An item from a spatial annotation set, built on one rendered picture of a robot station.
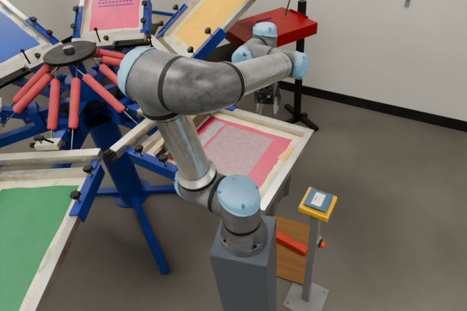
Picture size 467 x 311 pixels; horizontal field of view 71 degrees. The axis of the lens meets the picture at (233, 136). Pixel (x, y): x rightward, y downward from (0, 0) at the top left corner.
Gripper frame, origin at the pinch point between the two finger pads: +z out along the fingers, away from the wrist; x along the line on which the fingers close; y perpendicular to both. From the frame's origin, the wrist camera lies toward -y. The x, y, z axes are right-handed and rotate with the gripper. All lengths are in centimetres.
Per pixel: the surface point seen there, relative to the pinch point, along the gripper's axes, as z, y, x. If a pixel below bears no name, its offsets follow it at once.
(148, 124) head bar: 33, -22, -72
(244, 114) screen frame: 37, -45, -23
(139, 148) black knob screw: 30, -1, -66
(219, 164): 40.8, -6.6, -26.6
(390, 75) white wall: 94, -197, 79
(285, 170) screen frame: 37.3, -5.3, 6.4
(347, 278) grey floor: 136, -11, 47
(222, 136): 41, -28, -32
